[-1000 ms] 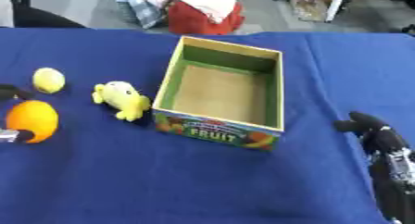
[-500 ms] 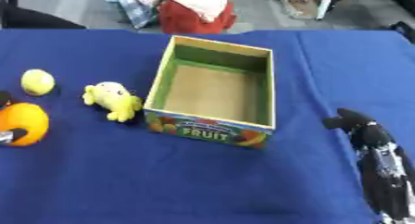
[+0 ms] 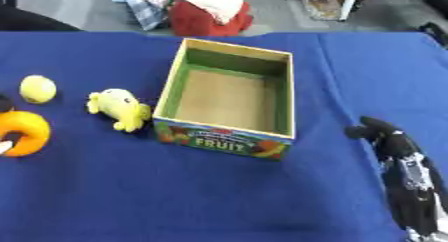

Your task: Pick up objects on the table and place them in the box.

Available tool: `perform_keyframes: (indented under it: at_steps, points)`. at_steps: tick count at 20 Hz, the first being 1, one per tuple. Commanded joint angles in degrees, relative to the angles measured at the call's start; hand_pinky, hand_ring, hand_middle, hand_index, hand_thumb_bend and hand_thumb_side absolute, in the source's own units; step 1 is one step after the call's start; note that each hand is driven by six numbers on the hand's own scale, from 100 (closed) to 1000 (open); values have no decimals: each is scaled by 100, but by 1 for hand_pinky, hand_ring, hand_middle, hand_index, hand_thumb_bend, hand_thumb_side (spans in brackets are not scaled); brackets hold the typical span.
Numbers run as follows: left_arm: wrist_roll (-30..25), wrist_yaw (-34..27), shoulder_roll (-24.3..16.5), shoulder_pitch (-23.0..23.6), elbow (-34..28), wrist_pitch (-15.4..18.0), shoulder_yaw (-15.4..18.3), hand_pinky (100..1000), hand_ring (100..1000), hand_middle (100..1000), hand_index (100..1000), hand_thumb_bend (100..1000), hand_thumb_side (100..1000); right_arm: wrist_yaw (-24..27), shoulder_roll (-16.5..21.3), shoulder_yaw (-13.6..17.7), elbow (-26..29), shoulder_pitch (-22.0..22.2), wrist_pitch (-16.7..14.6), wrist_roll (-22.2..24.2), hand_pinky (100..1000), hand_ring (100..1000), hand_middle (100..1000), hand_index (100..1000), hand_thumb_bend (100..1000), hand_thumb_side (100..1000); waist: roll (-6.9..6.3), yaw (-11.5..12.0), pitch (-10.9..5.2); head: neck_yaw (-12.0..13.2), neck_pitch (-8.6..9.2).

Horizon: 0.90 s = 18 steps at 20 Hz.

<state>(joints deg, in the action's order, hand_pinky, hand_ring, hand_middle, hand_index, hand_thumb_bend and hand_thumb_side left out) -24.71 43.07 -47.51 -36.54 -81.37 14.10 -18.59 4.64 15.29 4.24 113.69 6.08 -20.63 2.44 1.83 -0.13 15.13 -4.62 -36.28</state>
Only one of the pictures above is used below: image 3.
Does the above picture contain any white board with picture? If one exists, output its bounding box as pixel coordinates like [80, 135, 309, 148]
[301, 0, 364, 22]

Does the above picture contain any cardboard box with green inside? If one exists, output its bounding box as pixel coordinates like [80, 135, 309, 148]
[152, 37, 298, 162]

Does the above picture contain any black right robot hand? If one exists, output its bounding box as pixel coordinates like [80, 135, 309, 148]
[343, 115, 448, 238]

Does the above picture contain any blue checked cloth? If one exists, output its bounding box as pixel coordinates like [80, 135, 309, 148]
[112, 0, 175, 31]

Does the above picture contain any red cloth bundle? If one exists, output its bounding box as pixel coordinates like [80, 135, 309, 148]
[168, 0, 256, 37]

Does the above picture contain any yellow soft toy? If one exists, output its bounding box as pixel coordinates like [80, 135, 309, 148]
[85, 88, 154, 133]

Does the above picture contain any yellow toy lemon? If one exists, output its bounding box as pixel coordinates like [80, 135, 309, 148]
[19, 74, 60, 105]

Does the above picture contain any orange toy ring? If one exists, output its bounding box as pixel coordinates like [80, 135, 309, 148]
[0, 110, 53, 158]

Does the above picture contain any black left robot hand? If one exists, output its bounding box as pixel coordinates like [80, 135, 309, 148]
[0, 94, 16, 113]

